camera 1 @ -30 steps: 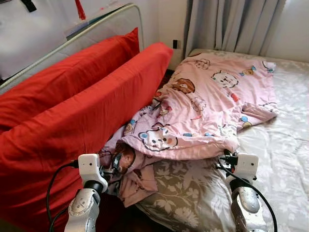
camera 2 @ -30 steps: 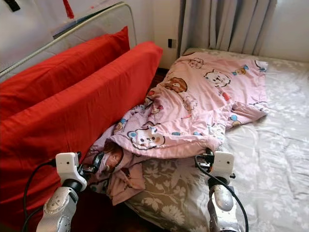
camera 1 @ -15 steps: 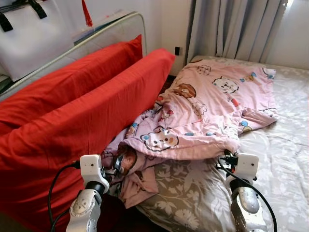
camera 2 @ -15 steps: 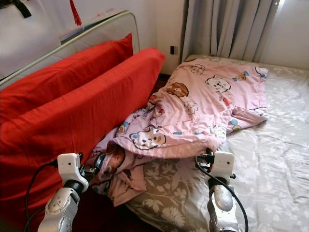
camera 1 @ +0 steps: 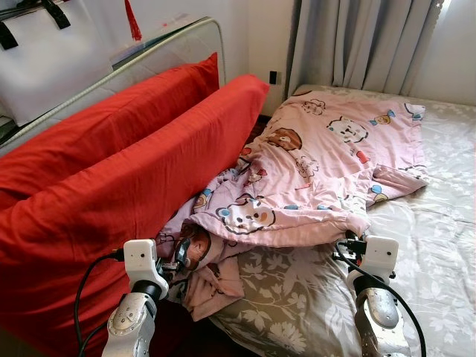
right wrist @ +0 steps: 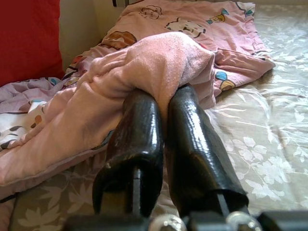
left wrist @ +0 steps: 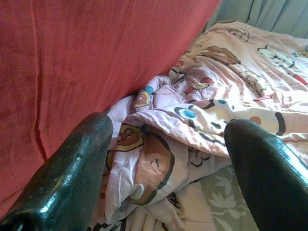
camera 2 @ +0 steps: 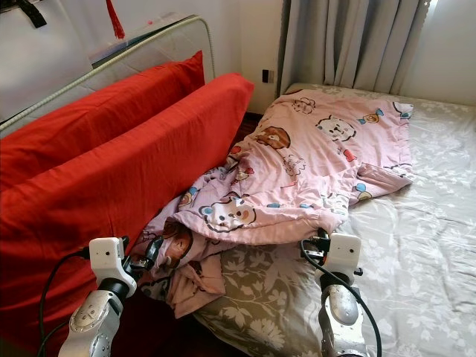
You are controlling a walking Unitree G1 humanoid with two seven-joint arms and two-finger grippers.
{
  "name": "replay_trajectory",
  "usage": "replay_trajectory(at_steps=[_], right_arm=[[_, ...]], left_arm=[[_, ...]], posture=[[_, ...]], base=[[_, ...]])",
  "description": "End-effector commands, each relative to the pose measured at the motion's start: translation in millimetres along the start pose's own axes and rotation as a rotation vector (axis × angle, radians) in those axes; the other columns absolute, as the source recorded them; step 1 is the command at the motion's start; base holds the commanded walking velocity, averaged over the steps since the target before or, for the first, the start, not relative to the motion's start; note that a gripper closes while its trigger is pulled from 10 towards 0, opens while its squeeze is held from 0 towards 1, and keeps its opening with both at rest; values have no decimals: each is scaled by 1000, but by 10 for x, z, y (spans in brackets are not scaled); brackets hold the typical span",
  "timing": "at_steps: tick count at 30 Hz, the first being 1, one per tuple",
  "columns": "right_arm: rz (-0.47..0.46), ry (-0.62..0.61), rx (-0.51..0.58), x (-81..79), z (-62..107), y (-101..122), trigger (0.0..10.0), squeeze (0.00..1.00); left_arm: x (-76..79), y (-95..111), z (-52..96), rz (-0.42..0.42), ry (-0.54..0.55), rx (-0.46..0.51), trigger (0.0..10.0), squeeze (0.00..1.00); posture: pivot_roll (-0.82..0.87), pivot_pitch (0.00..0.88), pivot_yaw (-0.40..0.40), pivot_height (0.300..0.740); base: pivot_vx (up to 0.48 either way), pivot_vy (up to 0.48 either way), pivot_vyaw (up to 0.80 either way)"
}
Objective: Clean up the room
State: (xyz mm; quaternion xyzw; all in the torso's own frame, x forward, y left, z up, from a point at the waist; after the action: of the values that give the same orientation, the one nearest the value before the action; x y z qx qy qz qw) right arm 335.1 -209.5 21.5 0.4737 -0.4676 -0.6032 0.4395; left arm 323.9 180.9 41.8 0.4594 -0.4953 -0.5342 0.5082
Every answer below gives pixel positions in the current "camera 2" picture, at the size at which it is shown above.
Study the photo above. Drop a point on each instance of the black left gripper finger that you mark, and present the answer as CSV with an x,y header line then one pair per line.
x,y
155,251

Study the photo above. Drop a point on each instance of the pink cartoon print blanket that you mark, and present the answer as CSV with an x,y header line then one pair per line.
x,y
305,167

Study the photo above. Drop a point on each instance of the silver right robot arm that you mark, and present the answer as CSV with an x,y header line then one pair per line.
x,y
342,320

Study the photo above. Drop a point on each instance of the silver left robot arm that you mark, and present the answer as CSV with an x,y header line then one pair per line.
x,y
93,323

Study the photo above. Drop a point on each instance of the long red cushion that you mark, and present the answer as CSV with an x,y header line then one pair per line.
x,y
97,216
89,126

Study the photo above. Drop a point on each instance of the beige floral bed sheet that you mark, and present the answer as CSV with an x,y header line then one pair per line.
x,y
416,260

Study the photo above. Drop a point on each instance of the grey curtain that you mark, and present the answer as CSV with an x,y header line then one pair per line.
x,y
349,44

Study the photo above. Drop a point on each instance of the quilted white mattress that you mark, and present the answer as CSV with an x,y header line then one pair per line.
x,y
193,44

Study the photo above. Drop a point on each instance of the red hanging tassel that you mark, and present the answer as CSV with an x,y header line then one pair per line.
x,y
115,21

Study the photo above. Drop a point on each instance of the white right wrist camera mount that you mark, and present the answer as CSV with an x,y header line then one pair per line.
x,y
344,254

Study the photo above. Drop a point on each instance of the dark wall socket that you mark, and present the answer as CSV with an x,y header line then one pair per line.
x,y
268,76

